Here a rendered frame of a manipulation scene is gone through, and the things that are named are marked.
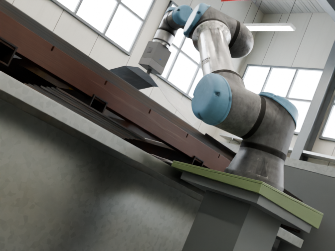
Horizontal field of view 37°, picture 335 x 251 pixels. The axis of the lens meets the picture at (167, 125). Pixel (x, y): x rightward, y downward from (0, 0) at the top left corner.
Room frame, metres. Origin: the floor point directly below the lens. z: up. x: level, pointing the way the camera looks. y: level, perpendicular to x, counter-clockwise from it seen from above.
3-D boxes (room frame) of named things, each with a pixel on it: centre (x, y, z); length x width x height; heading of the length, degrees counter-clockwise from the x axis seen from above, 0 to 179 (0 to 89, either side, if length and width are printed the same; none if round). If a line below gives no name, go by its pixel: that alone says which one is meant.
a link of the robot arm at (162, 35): (1.91, 0.15, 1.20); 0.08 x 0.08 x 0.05
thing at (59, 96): (1.17, 0.22, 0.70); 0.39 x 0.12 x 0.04; 133
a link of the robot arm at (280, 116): (1.21, -0.23, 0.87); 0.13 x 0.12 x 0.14; 108
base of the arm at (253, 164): (1.22, -0.25, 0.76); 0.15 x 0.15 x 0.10
